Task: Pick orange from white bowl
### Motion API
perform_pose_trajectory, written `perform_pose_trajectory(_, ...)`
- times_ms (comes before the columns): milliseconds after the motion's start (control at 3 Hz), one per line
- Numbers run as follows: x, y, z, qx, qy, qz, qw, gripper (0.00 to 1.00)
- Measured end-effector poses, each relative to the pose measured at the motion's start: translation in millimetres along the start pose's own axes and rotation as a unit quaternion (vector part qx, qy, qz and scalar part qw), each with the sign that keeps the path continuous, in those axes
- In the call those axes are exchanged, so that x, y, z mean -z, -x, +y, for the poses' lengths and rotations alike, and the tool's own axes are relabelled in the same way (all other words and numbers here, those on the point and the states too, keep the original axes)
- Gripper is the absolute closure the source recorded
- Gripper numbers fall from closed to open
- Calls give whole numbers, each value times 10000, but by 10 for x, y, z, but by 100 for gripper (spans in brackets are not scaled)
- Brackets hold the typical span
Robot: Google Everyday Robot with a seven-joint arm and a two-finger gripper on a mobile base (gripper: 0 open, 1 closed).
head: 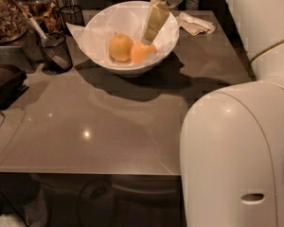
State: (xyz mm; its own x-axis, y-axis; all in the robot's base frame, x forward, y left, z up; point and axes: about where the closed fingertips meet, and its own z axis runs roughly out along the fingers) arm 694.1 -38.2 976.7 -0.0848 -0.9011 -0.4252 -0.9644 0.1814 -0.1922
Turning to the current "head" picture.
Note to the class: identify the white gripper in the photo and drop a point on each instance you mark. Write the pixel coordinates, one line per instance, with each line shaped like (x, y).
(158, 16)

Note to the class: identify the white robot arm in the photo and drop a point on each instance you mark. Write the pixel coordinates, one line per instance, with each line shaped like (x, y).
(232, 139)

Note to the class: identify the white paper bowl liner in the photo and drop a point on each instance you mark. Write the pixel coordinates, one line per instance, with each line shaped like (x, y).
(91, 38)

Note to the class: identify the white ceramic bowl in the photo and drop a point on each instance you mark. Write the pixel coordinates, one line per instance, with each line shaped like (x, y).
(116, 19)

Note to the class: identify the folded beige napkin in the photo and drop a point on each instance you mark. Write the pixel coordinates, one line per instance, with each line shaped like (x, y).
(194, 25)

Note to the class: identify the round orange fruit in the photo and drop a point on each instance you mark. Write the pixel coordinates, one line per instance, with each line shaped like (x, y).
(120, 47)

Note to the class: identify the black mesh cup rear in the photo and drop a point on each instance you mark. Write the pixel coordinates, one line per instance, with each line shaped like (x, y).
(71, 15)

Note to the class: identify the black mesh cup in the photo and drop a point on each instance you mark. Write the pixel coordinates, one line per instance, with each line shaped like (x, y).
(71, 15)
(61, 50)

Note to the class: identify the black mesh cup front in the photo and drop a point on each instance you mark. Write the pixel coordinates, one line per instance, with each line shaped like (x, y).
(61, 50)

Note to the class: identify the silver serving spoon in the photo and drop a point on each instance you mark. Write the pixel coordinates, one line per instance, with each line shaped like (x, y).
(42, 37)

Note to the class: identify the glass jar of snacks right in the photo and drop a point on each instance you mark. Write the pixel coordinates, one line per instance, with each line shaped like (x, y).
(44, 10)

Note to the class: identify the glass jar of snacks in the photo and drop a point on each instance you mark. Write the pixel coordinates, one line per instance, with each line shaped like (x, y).
(13, 24)
(44, 10)

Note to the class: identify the glass jar of snacks left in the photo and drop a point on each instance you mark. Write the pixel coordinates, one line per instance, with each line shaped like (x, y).
(13, 24)

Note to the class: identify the dark brown tray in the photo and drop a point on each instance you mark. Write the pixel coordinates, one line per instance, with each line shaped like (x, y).
(11, 84)

